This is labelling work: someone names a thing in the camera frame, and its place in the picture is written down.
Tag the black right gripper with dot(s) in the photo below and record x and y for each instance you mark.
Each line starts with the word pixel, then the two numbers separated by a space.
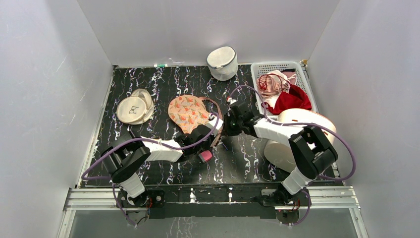
pixel 230 124

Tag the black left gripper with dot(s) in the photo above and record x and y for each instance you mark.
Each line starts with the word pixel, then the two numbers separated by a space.
pixel 207 146

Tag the floral mesh laundry bag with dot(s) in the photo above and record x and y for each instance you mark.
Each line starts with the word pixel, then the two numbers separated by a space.
pixel 189 111

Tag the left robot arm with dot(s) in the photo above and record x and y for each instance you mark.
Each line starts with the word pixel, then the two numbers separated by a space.
pixel 124 157

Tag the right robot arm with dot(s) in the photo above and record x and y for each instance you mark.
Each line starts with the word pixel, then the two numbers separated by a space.
pixel 311 150

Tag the pink bra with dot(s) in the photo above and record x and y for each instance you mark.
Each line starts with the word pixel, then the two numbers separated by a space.
pixel 270 86

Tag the large cream cylindrical bag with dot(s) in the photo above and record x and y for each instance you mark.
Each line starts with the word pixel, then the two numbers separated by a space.
pixel 280 153

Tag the white cylindrical mesh laundry bag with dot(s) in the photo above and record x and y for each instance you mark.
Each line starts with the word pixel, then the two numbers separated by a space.
pixel 223 63

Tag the red bra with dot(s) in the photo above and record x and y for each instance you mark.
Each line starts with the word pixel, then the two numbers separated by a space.
pixel 296 98

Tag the cream round laundry bag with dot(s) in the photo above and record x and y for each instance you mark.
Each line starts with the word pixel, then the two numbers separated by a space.
pixel 137 108

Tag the pink and grey stamp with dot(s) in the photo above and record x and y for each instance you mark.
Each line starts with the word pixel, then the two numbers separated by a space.
pixel 205 156

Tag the white plastic basket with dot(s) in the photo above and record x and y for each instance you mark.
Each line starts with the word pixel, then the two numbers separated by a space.
pixel 261 68

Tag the green white small tube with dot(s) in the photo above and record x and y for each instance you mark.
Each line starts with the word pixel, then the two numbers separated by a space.
pixel 160 65

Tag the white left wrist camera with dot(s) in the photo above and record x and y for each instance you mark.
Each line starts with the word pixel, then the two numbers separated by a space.
pixel 215 125

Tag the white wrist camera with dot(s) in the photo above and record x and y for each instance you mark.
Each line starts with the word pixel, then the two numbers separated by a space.
pixel 215 125
pixel 231 101

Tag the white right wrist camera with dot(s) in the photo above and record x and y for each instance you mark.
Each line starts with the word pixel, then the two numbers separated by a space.
pixel 231 101

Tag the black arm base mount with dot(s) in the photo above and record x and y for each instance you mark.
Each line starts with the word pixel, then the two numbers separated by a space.
pixel 212 200

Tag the aluminium frame rail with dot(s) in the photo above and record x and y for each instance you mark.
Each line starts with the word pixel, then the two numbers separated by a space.
pixel 318 196

